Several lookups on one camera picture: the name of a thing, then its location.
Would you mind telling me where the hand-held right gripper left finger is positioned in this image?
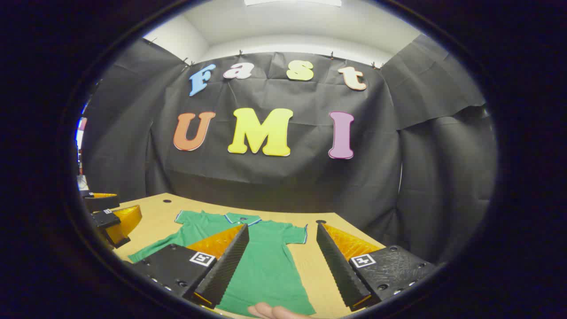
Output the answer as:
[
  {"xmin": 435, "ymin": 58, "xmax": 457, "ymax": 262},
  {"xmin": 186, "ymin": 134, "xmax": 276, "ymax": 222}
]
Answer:
[{"xmin": 124, "ymin": 224, "xmax": 249, "ymax": 309}]

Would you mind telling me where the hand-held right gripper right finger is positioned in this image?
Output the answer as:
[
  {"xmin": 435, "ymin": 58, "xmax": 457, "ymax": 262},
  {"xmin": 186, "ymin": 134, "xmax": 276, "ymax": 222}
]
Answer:
[{"xmin": 316, "ymin": 221, "xmax": 439, "ymax": 311}]

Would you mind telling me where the green T-shirt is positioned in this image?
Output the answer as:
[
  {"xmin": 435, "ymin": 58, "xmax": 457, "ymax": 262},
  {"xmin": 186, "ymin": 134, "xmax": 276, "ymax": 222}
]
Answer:
[{"xmin": 128, "ymin": 210, "xmax": 316, "ymax": 318}]

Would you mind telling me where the computer monitor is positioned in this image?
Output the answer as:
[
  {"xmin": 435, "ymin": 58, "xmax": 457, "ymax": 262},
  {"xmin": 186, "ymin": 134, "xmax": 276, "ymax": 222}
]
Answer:
[{"xmin": 75, "ymin": 104, "xmax": 88, "ymax": 153}]

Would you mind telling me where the ceiling light panel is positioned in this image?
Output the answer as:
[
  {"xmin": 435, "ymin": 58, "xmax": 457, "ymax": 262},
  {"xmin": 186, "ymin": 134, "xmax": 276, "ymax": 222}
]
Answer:
[{"xmin": 244, "ymin": 0, "xmax": 342, "ymax": 8}]

